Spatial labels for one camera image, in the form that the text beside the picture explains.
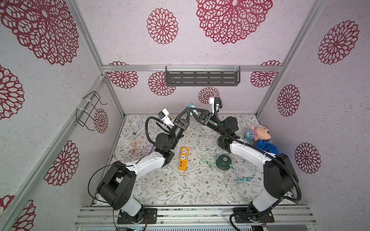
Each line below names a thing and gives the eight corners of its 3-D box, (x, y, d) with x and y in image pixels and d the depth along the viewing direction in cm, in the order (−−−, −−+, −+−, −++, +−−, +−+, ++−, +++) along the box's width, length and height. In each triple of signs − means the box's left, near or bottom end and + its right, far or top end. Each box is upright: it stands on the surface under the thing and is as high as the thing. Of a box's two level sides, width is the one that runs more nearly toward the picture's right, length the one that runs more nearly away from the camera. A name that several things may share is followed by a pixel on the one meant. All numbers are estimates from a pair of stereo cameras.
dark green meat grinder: (216, 173, 91) (219, 166, 82) (214, 162, 95) (217, 154, 87) (228, 173, 91) (232, 166, 82) (225, 162, 95) (229, 154, 87)
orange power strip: (178, 170, 92) (178, 168, 89) (181, 149, 102) (181, 146, 99) (187, 171, 92) (187, 169, 89) (189, 150, 102) (189, 147, 99)
